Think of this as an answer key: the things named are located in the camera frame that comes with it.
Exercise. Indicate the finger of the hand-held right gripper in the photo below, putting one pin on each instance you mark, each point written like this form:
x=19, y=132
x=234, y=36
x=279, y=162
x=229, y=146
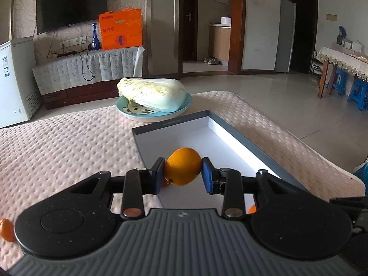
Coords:
x=348, y=201

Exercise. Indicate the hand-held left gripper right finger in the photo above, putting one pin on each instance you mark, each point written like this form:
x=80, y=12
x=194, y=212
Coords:
x=207, y=178

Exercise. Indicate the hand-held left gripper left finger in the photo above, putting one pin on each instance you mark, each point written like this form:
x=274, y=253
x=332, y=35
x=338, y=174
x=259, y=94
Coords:
x=158, y=178

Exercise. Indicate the large orange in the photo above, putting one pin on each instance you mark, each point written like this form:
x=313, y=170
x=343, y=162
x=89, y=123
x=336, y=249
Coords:
x=184, y=165

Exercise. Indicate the grey cardboard box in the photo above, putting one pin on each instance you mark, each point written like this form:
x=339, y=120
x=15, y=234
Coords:
x=201, y=138

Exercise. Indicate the blue plastic bag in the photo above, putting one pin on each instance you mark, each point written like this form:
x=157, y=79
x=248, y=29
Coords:
x=362, y=175

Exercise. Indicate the blue cartoon plate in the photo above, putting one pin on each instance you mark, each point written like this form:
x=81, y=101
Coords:
x=126, y=108

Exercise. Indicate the napa cabbage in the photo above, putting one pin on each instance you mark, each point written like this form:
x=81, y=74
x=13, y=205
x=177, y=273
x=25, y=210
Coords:
x=152, y=93

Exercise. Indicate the dark wooden television cabinet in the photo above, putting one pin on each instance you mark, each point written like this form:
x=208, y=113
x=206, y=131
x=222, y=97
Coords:
x=86, y=93

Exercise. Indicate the blue plastic stool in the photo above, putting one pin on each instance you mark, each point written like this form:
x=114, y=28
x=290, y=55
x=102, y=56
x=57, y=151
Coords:
x=340, y=80
x=358, y=90

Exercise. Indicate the blue plastic stools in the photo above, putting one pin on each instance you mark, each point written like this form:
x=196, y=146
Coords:
x=322, y=80

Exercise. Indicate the wooden kitchen counter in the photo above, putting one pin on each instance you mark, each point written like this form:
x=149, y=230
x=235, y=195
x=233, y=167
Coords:
x=220, y=41

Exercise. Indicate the grey patterned cabinet cloth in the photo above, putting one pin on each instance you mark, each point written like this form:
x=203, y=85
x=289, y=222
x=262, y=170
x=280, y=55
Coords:
x=72, y=69

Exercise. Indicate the table with lace cloth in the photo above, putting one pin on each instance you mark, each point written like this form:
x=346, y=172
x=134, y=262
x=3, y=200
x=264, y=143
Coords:
x=342, y=59

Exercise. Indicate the dark wooden door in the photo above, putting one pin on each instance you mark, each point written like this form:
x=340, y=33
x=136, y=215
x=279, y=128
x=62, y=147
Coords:
x=190, y=34

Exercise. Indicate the blue glass bottle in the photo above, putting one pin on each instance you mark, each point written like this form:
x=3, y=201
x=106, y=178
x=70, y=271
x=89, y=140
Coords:
x=95, y=42

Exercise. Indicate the orange gift box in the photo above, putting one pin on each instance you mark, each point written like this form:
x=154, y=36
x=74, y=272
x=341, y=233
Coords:
x=120, y=31

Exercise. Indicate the black set-top box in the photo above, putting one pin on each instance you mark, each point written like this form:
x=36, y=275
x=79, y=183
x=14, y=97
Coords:
x=66, y=54

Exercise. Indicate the white boxes on table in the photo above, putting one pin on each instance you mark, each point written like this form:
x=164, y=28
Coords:
x=353, y=45

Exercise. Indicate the white pot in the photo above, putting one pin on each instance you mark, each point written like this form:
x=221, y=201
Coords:
x=226, y=20

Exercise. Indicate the grey refrigerator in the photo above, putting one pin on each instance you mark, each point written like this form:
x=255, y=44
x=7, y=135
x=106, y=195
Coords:
x=285, y=34

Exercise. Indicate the white chest freezer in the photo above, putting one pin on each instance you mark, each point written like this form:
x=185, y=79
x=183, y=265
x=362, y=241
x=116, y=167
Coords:
x=14, y=86

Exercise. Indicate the black flat television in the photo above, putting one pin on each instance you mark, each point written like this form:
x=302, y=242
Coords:
x=72, y=5

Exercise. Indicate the white wall power outlet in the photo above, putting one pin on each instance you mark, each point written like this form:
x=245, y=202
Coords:
x=73, y=41

